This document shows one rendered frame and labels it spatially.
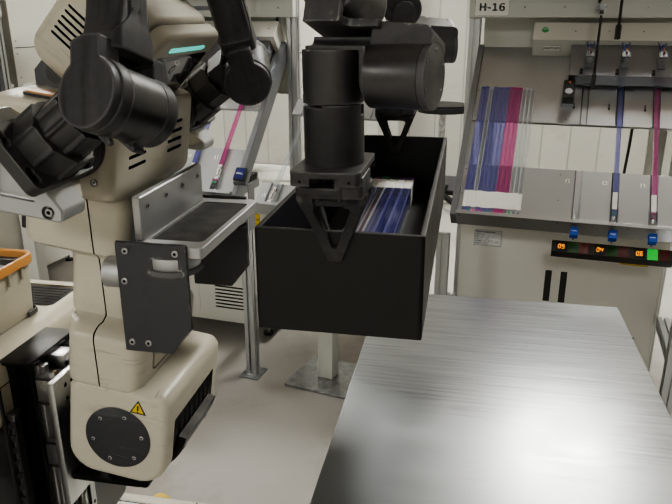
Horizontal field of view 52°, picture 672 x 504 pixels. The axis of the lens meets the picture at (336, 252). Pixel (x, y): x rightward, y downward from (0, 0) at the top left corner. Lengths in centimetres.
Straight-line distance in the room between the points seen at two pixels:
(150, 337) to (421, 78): 56
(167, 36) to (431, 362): 62
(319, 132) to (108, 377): 57
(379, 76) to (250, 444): 185
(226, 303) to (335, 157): 239
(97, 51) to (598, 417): 78
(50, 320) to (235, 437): 116
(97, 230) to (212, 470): 134
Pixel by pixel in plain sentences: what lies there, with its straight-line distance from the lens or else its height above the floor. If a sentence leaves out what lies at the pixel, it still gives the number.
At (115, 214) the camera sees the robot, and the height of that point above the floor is 106.
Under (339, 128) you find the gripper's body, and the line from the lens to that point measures 63.
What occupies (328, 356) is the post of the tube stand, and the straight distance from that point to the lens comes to 261.
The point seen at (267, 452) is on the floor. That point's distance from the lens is 229.
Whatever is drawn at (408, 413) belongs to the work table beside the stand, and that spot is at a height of 80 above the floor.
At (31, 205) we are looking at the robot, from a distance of 85.
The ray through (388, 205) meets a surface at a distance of 102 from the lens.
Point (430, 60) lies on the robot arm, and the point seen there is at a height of 129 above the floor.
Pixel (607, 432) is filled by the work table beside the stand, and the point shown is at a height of 80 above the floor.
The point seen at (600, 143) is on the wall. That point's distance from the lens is 538.
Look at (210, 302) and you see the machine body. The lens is 303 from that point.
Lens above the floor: 132
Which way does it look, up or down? 19 degrees down
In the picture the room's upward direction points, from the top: straight up
